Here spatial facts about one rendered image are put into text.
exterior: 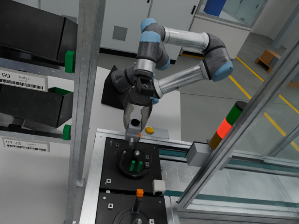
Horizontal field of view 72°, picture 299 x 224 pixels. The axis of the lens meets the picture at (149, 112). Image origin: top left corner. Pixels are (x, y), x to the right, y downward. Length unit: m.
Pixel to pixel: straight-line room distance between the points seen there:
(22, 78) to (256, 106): 0.47
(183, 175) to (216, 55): 0.61
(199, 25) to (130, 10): 1.63
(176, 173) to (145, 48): 0.56
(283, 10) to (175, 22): 8.07
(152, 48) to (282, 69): 0.43
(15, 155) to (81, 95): 0.69
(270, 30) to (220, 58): 10.44
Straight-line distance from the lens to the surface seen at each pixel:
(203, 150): 0.65
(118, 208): 0.77
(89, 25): 0.31
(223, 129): 0.60
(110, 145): 0.91
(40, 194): 0.91
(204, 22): 4.72
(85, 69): 0.34
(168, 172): 0.97
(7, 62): 0.38
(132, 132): 0.72
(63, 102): 0.48
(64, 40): 0.40
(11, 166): 1.00
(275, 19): 11.44
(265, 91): 0.52
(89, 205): 0.78
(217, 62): 1.10
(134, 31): 3.77
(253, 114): 0.54
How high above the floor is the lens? 1.66
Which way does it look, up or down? 37 degrees down
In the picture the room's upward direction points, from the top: 20 degrees clockwise
